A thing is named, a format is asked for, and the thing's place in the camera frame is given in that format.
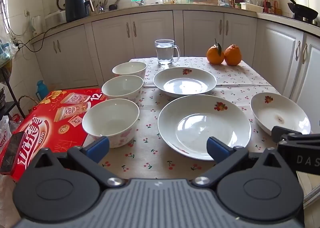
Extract bumpy orange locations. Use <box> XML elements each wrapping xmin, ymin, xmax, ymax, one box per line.
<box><xmin>224</xmin><ymin>44</ymin><xmax>243</xmax><ymax>66</ymax></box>

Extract white bowl pink flowers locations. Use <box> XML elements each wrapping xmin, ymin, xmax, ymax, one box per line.
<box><xmin>101</xmin><ymin>75</ymin><xmax>144</xmax><ymax>103</ymax></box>
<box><xmin>112</xmin><ymin>61</ymin><xmax>147</xmax><ymax>79</ymax></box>
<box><xmin>82</xmin><ymin>98</ymin><xmax>140</xmax><ymax>148</ymax></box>

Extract white plate fruit print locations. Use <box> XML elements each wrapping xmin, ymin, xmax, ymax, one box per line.
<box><xmin>157</xmin><ymin>94</ymin><xmax>252</xmax><ymax>161</ymax></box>
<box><xmin>250</xmin><ymin>92</ymin><xmax>311</xmax><ymax>136</ymax></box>
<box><xmin>153</xmin><ymin>67</ymin><xmax>217</xmax><ymax>98</ymax></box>

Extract clear plastic bag blue contents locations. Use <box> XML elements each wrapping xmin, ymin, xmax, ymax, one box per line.
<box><xmin>0</xmin><ymin>24</ymin><xmax>18</xmax><ymax>68</ymax></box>

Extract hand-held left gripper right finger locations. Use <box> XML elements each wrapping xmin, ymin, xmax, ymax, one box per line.
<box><xmin>191</xmin><ymin>136</ymin><xmax>285</xmax><ymax>188</ymax></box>

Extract black smartphone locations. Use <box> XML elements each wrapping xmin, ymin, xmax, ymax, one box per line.
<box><xmin>0</xmin><ymin>131</ymin><xmax>25</xmax><ymax>175</ymax></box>

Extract blue thermos jug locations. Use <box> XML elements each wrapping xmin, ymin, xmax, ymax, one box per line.
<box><xmin>37</xmin><ymin>80</ymin><xmax>49</xmax><ymax>100</ymax></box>

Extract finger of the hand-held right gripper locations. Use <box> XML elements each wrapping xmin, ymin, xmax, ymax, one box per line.
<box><xmin>271</xmin><ymin>125</ymin><xmax>320</xmax><ymax>143</ymax></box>

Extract red carton box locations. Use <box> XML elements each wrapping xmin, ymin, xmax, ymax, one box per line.
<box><xmin>0</xmin><ymin>88</ymin><xmax>108</xmax><ymax>182</ymax></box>

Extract orange with green leaf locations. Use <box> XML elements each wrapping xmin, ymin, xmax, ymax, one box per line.
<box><xmin>206</xmin><ymin>38</ymin><xmax>225</xmax><ymax>65</ymax></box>

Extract black storage rack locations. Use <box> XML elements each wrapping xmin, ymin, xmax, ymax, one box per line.
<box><xmin>0</xmin><ymin>67</ymin><xmax>27</xmax><ymax>118</ymax></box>

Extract white kitchen cabinets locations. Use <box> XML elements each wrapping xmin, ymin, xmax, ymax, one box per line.
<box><xmin>32</xmin><ymin>9</ymin><xmax>320</xmax><ymax>108</ymax></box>

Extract black wok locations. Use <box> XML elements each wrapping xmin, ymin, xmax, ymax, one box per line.
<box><xmin>285</xmin><ymin>0</ymin><xmax>319</xmax><ymax>20</ymax></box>

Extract kitchen countertop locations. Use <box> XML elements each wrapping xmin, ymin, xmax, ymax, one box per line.
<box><xmin>31</xmin><ymin>3</ymin><xmax>320</xmax><ymax>43</ymax></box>

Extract white rice cooker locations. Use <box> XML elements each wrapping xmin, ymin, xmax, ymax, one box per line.
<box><xmin>44</xmin><ymin>10</ymin><xmax>67</xmax><ymax>29</ymax></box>

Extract cherry print tablecloth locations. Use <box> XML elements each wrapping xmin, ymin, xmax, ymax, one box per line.
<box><xmin>100</xmin><ymin>57</ymin><xmax>282</xmax><ymax>181</ymax></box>

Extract white plastic tray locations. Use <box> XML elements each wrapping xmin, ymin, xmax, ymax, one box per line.
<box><xmin>241</xmin><ymin>2</ymin><xmax>264</xmax><ymax>13</ymax></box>

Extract white electric kettle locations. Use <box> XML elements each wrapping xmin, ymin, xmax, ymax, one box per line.
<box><xmin>31</xmin><ymin>15</ymin><xmax>43</xmax><ymax>36</ymax></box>

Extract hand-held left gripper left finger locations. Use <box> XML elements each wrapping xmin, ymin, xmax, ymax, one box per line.
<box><xmin>30</xmin><ymin>136</ymin><xmax>128</xmax><ymax>188</ymax></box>

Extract white plastic bag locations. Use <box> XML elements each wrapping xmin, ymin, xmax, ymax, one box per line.
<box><xmin>0</xmin><ymin>115</ymin><xmax>17</xmax><ymax>143</ymax></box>

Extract glass mug with water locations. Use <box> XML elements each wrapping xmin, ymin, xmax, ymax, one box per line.
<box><xmin>154</xmin><ymin>39</ymin><xmax>181</xmax><ymax>66</ymax></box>

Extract dark blue kettle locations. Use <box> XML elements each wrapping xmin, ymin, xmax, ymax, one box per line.
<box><xmin>65</xmin><ymin>0</ymin><xmax>91</xmax><ymax>23</ymax></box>

